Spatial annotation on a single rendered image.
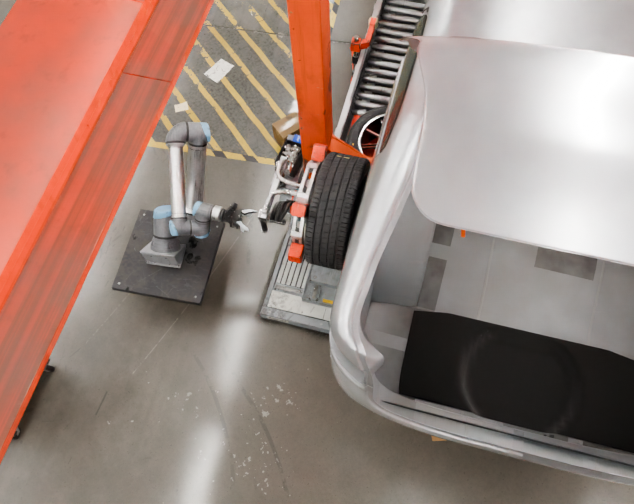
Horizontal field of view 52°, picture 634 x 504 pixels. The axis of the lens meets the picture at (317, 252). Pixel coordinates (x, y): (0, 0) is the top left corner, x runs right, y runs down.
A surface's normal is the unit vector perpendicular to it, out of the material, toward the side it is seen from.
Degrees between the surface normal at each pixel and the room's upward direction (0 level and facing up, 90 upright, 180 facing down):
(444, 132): 31
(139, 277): 0
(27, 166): 0
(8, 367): 0
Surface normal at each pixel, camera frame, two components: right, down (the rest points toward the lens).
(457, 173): -0.29, 0.01
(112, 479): -0.04, -0.44
